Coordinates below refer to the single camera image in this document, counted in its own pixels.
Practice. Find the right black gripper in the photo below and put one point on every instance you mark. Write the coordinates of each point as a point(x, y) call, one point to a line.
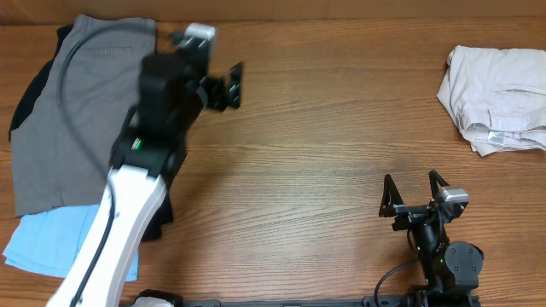
point(392, 205)

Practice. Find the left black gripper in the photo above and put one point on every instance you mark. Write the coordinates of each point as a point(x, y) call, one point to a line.
point(214, 101)

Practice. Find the beige khaki shorts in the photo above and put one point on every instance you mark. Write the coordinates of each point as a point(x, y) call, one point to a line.
point(496, 97)

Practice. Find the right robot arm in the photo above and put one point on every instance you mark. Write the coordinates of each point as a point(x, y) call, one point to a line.
point(451, 269)

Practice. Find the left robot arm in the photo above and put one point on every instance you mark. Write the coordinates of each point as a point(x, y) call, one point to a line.
point(145, 159)

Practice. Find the black garment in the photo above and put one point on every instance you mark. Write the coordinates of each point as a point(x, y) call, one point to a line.
point(25, 106)

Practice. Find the grey shorts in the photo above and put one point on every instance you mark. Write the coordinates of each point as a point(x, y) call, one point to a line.
point(61, 151)

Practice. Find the light blue shorts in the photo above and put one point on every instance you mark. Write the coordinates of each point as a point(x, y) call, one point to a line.
point(48, 243)

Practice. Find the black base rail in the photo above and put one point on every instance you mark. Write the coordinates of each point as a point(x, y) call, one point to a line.
point(154, 298)

